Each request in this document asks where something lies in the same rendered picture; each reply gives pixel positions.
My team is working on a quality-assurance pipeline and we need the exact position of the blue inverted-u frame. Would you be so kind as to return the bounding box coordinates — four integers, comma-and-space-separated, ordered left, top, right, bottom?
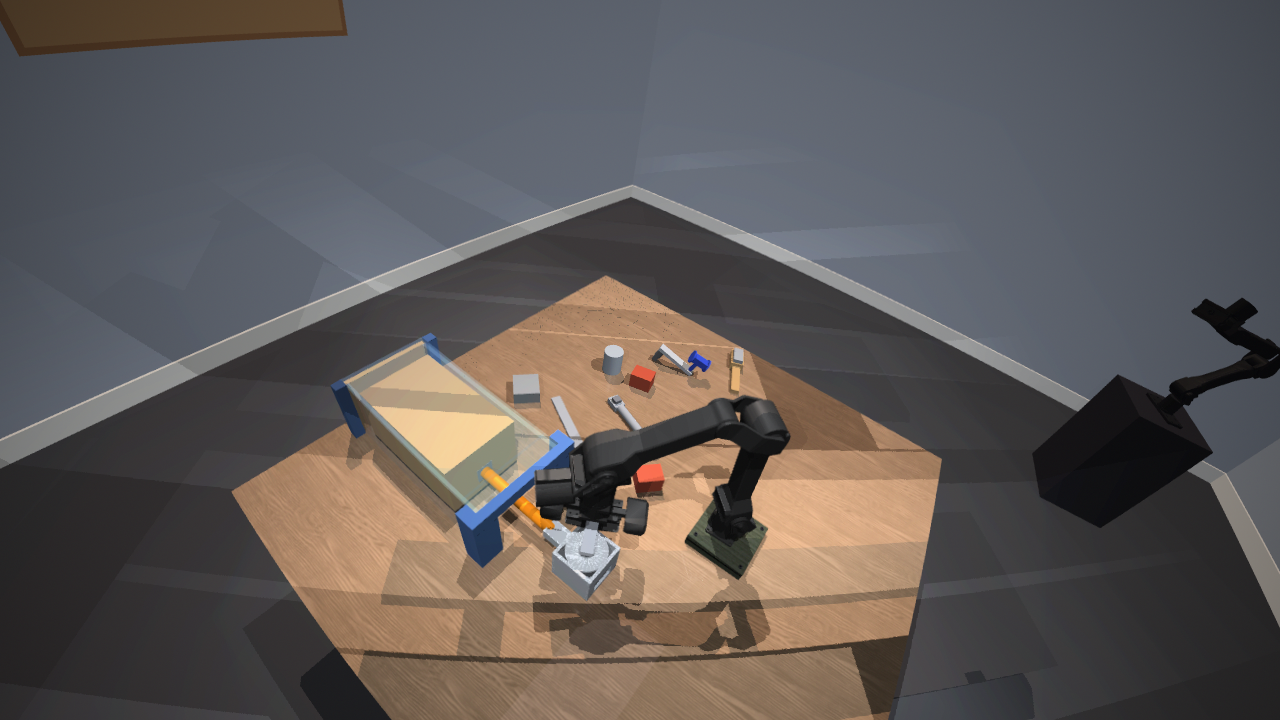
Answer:
465, 436, 575, 568

